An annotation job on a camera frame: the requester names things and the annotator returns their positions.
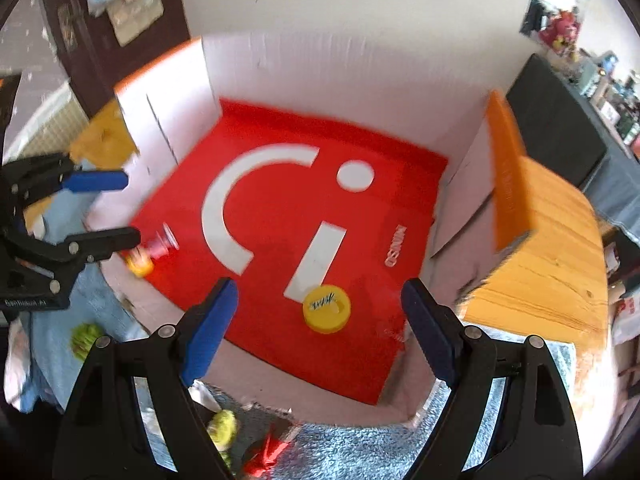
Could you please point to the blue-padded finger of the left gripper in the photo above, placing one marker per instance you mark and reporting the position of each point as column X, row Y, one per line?
column 90, row 180

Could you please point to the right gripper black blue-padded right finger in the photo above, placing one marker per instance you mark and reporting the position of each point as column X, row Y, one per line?
column 535, row 435

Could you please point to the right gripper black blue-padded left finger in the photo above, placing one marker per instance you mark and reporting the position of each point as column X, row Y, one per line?
column 102, row 434

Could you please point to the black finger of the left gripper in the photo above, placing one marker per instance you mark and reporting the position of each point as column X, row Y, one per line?
column 90, row 244

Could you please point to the pink yellow small figurine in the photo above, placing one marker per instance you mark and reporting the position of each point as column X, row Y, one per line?
column 141, row 260

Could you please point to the green lettuce toy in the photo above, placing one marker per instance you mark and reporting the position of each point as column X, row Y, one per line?
column 82, row 339

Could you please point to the yellow green cabbage toy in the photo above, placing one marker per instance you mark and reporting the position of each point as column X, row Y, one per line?
column 222, row 429

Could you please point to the red wooden stick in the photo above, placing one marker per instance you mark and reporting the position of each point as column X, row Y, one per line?
column 262, row 457

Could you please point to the yellow round lidded jar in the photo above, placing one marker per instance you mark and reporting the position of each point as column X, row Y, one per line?
column 327, row 309

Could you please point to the light blue fluffy towel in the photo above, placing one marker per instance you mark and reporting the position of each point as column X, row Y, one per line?
column 100, row 306

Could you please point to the dark brown door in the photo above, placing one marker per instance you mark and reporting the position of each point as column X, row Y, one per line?
column 99, row 51

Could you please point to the red Miniso paper bag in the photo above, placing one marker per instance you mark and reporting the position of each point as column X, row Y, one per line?
column 283, row 204

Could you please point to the orange cardboard box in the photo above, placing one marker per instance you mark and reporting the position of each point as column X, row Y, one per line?
column 482, row 210

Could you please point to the blue-clothed cluttered side table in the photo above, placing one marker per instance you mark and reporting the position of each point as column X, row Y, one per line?
column 563, row 132

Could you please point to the pink rabbit plush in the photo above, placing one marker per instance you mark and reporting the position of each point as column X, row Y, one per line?
column 561, row 32

